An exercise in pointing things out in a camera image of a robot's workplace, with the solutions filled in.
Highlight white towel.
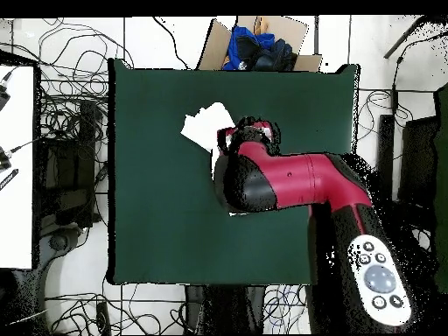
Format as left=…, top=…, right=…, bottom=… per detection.
left=179, top=101, right=249, bottom=217

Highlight brown cardboard box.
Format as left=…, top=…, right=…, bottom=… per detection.
left=195, top=15, right=324, bottom=73

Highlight dark navy garment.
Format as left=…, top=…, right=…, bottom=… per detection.
left=235, top=34, right=298, bottom=72

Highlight dark green table cloth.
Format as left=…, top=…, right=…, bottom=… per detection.
left=107, top=57, right=361, bottom=286

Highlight blue garment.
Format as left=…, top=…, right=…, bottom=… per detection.
left=221, top=25, right=277, bottom=72

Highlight black rod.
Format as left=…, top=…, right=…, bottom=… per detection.
left=382, top=15, right=435, bottom=60

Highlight black power strip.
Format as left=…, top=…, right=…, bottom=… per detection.
left=95, top=300, right=111, bottom=335

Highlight white desk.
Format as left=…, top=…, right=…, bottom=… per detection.
left=0, top=64, right=36, bottom=270

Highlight black labelled bar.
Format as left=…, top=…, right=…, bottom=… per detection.
left=0, top=168, right=19, bottom=192

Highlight black device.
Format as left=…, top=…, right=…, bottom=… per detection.
left=0, top=137, right=43, bottom=172
left=0, top=71, right=13, bottom=111

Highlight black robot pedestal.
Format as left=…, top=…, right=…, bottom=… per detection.
left=184, top=284, right=267, bottom=335

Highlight black and blue cable tangle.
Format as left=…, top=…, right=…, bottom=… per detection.
left=262, top=283, right=312, bottom=335

